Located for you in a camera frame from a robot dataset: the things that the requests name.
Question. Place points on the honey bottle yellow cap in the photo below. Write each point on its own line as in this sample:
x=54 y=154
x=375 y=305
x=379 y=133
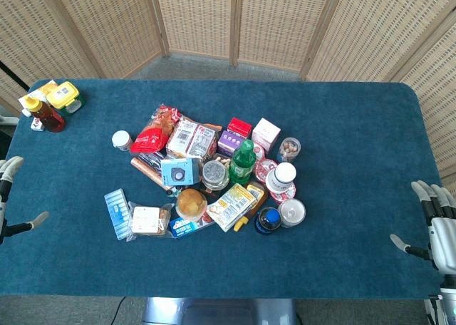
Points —
x=48 y=116

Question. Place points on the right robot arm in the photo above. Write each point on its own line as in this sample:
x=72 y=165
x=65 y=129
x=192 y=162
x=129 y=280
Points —
x=447 y=300

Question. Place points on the small white red box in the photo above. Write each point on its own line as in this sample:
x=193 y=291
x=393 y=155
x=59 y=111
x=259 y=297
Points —
x=36 y=125

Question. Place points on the light blue camera box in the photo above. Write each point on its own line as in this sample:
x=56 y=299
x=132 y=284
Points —
x=178 y=171

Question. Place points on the white lid supplement bottle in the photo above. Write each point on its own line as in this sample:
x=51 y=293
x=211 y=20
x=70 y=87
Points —
x=281 y=177

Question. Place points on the green plastic bottle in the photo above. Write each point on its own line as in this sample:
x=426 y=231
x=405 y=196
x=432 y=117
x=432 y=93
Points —
x=243 y=162

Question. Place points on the bamboo folding screen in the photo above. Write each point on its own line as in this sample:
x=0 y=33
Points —
x=281 y=22

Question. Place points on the red white printed pack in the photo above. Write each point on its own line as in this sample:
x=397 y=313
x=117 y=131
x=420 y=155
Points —
x=204 y=141

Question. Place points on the pink white box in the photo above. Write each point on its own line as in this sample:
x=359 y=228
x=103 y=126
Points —
x=265 y=132

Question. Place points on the yellow white flat packet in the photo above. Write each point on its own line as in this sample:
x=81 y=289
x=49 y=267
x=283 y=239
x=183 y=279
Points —
x=42 y=90

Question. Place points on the silver can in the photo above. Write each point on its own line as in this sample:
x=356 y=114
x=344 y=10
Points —
x=292 y=212

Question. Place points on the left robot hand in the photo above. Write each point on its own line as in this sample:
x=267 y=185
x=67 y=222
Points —
x=8 y=171

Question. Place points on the blue white carton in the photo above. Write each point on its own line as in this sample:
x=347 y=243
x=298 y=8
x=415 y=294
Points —
x=185 y=228

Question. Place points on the bun in plastic cup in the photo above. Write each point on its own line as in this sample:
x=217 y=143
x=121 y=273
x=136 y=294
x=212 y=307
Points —
x=191 y=204

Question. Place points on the blue cap dark bottle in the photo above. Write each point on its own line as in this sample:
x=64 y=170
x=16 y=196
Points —
x=268 y=221

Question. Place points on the light blue tissue pack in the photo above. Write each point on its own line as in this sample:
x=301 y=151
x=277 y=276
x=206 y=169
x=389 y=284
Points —
x=117 y=214

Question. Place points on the white lid small jar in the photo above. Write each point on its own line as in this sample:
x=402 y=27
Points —
x=121 y=139

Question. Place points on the clear jar of nuts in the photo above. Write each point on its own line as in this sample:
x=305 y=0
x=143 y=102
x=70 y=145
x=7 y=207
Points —
x=289 y=149

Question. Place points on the dark striped packet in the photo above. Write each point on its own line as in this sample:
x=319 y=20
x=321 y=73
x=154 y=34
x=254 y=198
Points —
x=153 y=159

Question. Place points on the amber squeeze bottle yellow nozzle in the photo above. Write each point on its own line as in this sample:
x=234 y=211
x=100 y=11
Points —
x=257 y=193

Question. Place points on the yellow white printed packet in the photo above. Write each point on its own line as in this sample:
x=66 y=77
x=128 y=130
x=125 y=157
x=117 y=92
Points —
x=231 y=205

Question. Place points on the purple box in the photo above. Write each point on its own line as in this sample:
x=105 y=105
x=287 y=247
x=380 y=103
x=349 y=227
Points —
x=229 y=142

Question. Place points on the red white foil cup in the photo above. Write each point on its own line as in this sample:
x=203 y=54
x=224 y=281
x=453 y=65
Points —
x=264 y=166
x=285 y=196

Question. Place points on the yellow lid green container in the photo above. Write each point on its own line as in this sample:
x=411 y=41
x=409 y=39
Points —
x=64 y=96

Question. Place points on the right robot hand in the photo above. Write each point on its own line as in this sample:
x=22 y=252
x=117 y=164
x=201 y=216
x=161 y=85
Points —
x=443 y=232

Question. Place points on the blue table cloth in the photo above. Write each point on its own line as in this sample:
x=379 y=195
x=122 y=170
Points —
x=349 y=182

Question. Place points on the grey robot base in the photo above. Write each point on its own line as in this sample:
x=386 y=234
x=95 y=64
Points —
x=217 y=312

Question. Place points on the white barcode snack pack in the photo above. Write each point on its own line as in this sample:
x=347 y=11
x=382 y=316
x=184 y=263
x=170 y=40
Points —
x=181 y=138

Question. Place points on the glass jar dark lid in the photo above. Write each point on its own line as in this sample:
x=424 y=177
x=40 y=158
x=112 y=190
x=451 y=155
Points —
x=215 y=173

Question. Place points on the red snack bag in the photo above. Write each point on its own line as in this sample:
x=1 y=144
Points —
x=151 y=136

